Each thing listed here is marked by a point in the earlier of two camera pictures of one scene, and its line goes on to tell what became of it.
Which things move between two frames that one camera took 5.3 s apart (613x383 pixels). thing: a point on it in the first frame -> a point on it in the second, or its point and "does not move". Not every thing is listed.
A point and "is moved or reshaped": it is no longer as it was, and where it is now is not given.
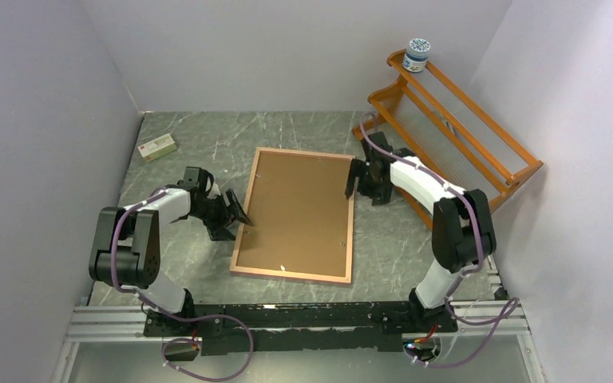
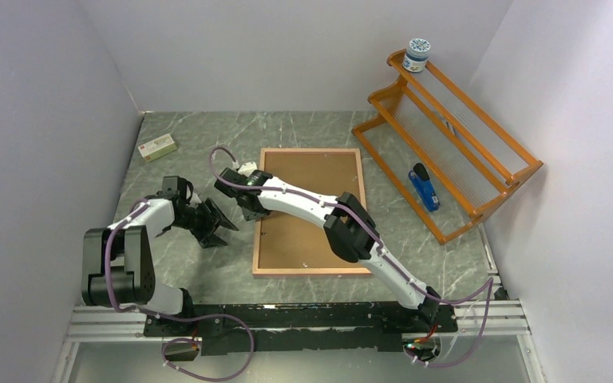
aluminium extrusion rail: (104, 323) does not move
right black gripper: (357, 168) -> (255, 215)
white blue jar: (417, 56) does not move
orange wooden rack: (421, 113) does not move
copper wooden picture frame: (302, 223) is moved or reshaped
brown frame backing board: (299, 215) is moved or reshaped
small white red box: (157, 148) does not move
